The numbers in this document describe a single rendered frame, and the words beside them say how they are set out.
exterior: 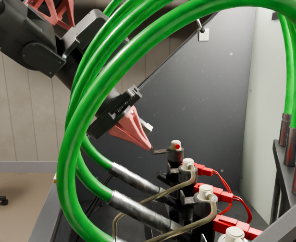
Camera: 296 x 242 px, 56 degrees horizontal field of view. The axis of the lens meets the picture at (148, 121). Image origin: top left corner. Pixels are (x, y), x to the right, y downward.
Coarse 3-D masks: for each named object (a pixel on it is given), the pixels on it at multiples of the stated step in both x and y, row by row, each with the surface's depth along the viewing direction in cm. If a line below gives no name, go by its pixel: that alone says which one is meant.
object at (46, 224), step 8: (56, 192) 64; (48, 200) 61; (56, 200) 61; (48, 208) 58; (56, 208) 58; (40, 216) 55; (48, 216) 55; (56, 216) 55; (64, 216) 62; (40, 224) 53; (48, 224) 53; (56, 224) 53; (64, 224) 62; (32, 232) 50; (40, 232) 50; (48, 232) 50; (56, 232) 51; (64, 232) 61; (32, 240) 48; (40, 240) 48; (48, 240) 48; (56, 240) 53; (64, 240) 61
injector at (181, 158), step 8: (176, 152) 47; (168, 160) 48; (176, 160) 47; (160, 176) 49; (168, 176) 49; (176, 176) 48; (168, 184) 49; (176, 184) 49; (176, 192) 50; (176, 216) 51
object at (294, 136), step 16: (128, 0) 33; (144, 0) 34; (112, 16) 33; (96, 48) 34; (80, 64) 35; (288, 128) 42; (288, 144) 42; (96, 160) 38; (288, 160) 42; (128, 176) 39; (144, 192) 40; (160, 192) 40
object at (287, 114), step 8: (112, 0) 51; (120, 0) 51; (112, 8) 52; (280, 16) 45; (288, 32) 45; (288, 40) 46; (288, 48) 46; (288, 56) 46; (288, 64) 47; (288, 72) 47; (288, 80) 47; (288, 88) 48; (288, 96) 48; (288, 104) 48; (288, 112) 49
